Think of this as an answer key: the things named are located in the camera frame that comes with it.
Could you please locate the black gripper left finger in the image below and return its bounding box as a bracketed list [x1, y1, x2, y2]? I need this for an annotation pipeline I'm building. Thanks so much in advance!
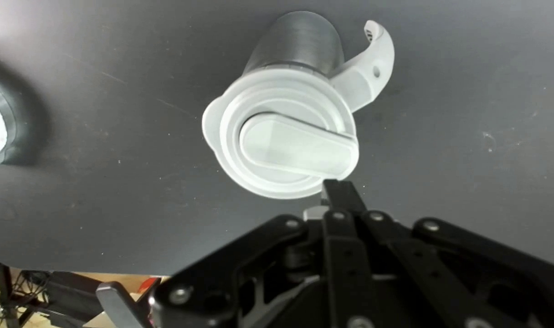
[148, 177, 347, 328]

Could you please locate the white lidded plastic cup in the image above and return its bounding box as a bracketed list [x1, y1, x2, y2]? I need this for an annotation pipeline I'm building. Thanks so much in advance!
[201, 9, 398, 202]

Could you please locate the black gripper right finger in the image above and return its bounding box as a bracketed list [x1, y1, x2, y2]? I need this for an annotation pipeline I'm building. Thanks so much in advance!
[343, 177, 554, 328]

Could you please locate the grey metal bar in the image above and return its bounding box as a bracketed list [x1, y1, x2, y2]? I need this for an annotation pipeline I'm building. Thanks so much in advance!
[94, 281, 148, 328]

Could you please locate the clear plastic container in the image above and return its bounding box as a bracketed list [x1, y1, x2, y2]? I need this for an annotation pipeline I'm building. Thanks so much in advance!
[0, 53, 50, 171]

